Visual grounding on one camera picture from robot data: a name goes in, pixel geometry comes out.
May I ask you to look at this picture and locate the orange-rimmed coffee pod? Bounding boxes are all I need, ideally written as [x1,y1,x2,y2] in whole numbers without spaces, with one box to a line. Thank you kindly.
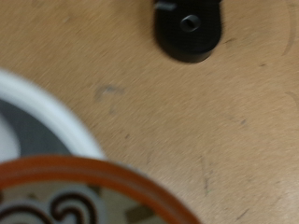
[0,154,204,224]

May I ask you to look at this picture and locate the black Keurig coffee machine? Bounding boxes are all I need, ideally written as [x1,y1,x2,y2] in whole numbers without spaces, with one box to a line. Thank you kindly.
[153,0,224,64]

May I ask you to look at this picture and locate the white two-tier turntable shelf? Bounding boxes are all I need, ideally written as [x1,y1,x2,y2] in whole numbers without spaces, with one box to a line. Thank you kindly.
[0,68,108,162]

